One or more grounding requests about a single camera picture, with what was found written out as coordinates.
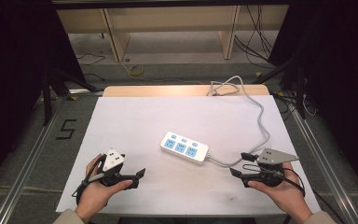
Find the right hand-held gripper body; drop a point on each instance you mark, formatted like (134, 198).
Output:
(273, 157)

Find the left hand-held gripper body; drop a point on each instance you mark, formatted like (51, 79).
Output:
(113, 160)

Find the person's left hand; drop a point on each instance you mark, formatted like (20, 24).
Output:
(93, 196)

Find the person's right hand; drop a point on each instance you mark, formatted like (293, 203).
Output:
(287, 196)

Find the white power strip blue sockets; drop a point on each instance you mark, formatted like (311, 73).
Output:
(185, 148)

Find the white table cover sheet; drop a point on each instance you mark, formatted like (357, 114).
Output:
(183, 118)

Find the light wooden table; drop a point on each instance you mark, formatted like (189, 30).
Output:
(167, 90)

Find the black metal stand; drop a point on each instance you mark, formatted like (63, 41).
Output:
(59, 90)

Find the black curtain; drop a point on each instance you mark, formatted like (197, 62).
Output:
(338, 77)
(15, 77)

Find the light wooden bench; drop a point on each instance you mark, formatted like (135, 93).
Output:
(174, 18)

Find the aluminium floor rail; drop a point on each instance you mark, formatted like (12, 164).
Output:
(323, 161)
(28, 161)

